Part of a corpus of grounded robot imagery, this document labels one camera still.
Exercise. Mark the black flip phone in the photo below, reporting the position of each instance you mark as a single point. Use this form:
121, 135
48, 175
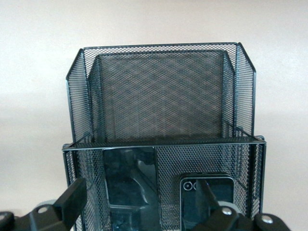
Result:
223, 192

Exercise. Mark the black mesh two-tier organizer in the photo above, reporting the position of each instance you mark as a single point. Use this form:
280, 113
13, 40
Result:
168, 96

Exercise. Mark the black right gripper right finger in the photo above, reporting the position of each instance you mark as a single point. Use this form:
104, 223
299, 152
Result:
209, 216

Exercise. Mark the black slab smartphone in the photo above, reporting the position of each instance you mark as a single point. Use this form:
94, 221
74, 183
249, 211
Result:
130, 180

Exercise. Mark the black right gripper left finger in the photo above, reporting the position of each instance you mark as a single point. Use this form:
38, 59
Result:
69, 204

